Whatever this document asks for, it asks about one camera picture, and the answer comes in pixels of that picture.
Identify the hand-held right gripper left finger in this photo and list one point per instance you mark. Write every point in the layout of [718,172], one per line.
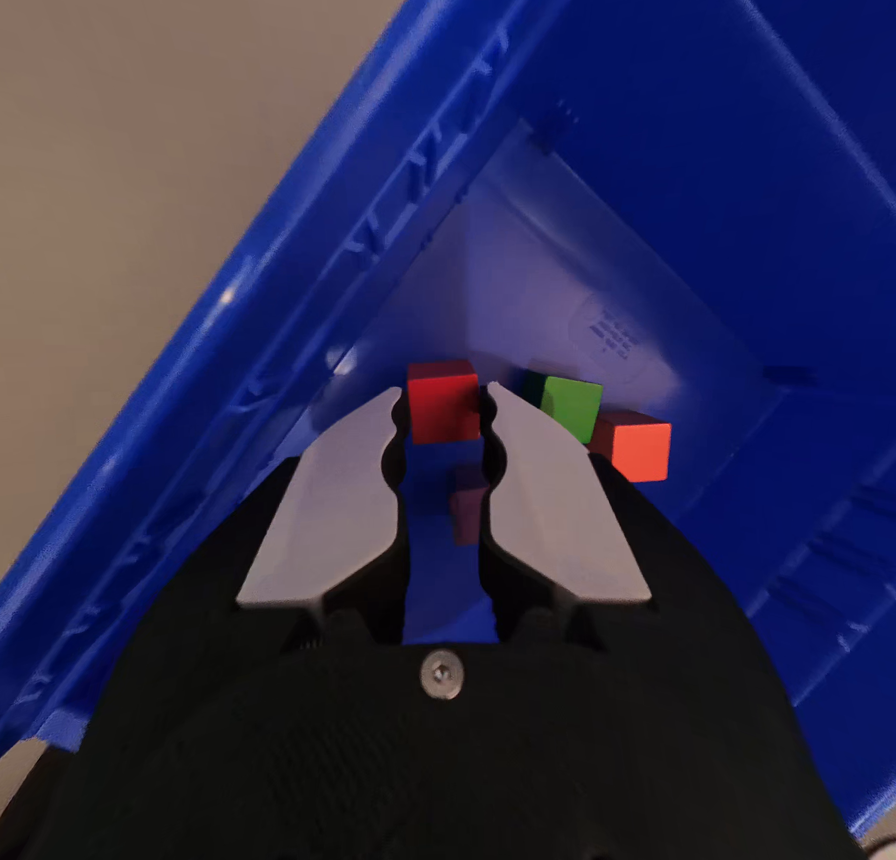
[329,524]

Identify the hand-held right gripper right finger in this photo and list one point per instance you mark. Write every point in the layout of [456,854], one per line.
[560,524]

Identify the purple wooden cube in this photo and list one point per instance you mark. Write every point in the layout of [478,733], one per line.
[467,506]

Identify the orange wooden cube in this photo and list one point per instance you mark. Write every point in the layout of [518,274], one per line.
[637,450]

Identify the green wooden cube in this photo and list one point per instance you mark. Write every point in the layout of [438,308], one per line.
[570,408]

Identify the red wooden cube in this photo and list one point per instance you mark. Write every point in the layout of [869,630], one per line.
[442,405]

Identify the blue plastic bin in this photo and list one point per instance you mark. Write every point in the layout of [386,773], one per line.
[700,174]

